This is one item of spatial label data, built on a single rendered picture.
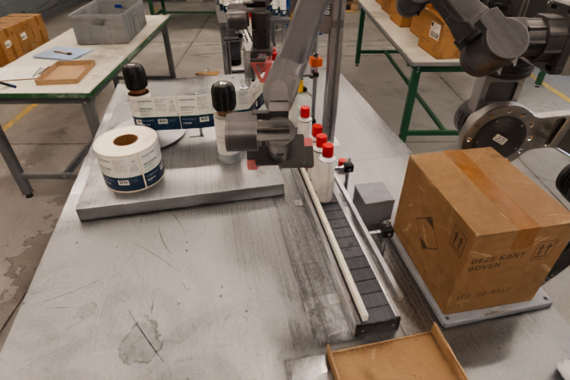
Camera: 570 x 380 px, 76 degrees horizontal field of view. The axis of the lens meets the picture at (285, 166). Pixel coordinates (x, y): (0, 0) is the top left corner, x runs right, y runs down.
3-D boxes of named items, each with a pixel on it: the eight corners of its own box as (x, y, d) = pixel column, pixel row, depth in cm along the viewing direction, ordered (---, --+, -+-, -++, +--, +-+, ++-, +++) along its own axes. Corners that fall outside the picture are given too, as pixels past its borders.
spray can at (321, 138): (309, 184, 126) (311, 132, 114) (323, 182, 127) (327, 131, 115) (312, 193, 121) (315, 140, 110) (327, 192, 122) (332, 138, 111)
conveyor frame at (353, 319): (256, 78, 218) (256, 70, 216) (275, 76, 220) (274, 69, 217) (354, 338, 86) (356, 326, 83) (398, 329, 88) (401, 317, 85)
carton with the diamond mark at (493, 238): (392, 228, 113) (409, 153, 97) (463, 219, 116) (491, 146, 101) (444, 315, 88) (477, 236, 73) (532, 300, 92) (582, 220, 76)
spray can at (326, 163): (314, 194, 121) (317, 141, 109) (329, 192, 122) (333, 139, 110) (318, 204, 117) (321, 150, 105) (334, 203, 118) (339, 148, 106)
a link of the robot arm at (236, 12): (265, -20, 106) (266, -5, 115) (225, -19, 106) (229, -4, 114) (265, 22, 106) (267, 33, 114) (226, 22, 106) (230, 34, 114)
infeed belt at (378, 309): (259, 76, 218) (258, 69, 216) (272, 75, 219) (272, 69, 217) (360, 334, 85) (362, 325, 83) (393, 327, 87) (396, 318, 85)
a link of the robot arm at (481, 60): (535, 17, 67) (516, 30, 72) (479, 17, 67) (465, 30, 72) (539, 66, 66) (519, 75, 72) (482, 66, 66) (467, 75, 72)
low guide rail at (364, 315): (276, 110, 169) (276, 106, 168) (278, 110, 169) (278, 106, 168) (362, 321, 82) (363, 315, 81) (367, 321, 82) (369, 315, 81)
